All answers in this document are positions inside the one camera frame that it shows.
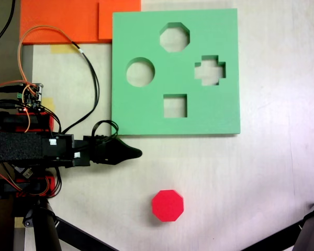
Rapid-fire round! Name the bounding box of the thick black tripod leg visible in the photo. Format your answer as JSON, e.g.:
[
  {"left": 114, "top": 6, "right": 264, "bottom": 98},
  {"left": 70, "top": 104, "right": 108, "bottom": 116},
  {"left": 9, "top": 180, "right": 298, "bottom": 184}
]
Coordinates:
[
  {"left": 294, "top": 196, "right": 314, "bottom": 251},
  {"left": 23, "top": 198, "right": 62, "bottom": 251}
]

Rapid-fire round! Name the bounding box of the thin black tripod brace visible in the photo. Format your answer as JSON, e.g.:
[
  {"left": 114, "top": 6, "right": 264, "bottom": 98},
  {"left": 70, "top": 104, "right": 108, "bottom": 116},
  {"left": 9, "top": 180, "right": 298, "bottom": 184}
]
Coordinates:
[
  {"left": 240, "top": 219, "right": 306, "bottom": 251},
  {"left": 54, "top": 216, "right": 120, "bottom": 251}
]

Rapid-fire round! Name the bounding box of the black gripper wire loop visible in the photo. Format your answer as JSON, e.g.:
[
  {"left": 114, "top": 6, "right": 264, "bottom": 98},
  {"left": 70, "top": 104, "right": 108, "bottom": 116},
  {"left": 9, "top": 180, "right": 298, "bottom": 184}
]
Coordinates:
[{"left": 92, "top": 119, "right": 119, "bottom": 143}]

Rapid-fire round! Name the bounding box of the black plug cable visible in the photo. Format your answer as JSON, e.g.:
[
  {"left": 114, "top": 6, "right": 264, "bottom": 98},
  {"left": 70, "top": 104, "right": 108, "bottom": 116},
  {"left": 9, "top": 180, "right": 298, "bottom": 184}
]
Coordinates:
[
  {"left": 0, "top": 100, "right": 21, "bottom": 109},
  {"left": 0, "top": 85, "right": 23, "bottom": 94}
]

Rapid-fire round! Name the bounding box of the thick black cable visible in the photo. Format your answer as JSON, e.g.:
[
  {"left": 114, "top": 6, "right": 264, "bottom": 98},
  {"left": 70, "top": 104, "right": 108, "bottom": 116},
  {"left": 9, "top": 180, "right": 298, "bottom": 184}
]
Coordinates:
[{"left": 0, "top": 0, "right": 17, "bottom": 73}]

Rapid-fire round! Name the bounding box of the green shape sorter board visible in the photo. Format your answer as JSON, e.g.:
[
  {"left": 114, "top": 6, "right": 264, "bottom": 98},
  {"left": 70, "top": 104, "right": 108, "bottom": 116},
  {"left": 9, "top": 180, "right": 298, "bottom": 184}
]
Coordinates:
[{"left": 111, "top": 8, "right": 241, "bottom": 136}]

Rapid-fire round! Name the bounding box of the long black wire pair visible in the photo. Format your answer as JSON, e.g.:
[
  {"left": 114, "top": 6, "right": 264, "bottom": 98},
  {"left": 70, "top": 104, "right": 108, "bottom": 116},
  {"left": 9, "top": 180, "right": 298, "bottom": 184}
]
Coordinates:
[{"left": 61, "top": 41, "right": 100, "bottom": 133}]

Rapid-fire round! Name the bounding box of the small black controller board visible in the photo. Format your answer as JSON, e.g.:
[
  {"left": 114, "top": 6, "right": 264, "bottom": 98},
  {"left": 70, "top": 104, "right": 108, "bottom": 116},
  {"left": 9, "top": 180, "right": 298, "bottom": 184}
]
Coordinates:
[{"left": 14, "top": 167, "right": 34, "bottom": 180}]

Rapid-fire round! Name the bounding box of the wide yellow tape strip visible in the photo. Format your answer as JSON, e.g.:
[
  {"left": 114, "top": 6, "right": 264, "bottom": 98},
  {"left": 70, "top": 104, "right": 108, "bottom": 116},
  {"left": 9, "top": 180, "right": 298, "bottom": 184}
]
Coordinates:
[{"left": 51, "top": 44, "right": 78, "bottom": 54}]

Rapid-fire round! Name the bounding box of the thin orange wire loop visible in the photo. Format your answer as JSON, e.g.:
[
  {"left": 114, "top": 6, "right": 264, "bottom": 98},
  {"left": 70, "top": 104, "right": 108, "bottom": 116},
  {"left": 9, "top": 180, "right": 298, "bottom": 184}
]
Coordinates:
[{"left": 17, "top": 25, "right": 76, "bottom": 87}]

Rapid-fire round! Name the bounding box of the red printed base clamp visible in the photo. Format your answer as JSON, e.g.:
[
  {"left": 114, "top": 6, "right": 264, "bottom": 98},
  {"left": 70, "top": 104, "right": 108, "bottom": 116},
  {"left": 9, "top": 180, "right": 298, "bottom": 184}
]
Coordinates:
[
  {"left": 15, "top": 112, "right": 55, "bottom": 133},
  {"left": 15, "top": 174, "right": 55, "bottom": 198}
]

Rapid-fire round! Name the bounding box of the large flat orange block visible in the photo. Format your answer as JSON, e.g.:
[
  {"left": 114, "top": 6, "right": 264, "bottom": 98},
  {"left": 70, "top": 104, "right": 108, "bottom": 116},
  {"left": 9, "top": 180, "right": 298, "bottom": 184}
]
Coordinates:
[{"left": 20, "top": 0, "right": 113, "bottom": 44}]

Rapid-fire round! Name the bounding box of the circuit board with wires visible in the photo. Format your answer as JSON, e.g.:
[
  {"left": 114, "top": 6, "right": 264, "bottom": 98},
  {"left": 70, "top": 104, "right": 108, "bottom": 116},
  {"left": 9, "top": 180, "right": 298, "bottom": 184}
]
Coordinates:
[{"left": 15, "top": 83, "right": 47, "bottom": 115}]

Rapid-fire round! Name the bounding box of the red octagonal pillar block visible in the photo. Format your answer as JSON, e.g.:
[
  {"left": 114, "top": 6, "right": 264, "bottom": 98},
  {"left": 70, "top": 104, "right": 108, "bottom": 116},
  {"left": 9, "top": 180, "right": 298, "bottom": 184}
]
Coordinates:
[{"left": 151, "top": 189, "right": 185, "bottom": 223}]

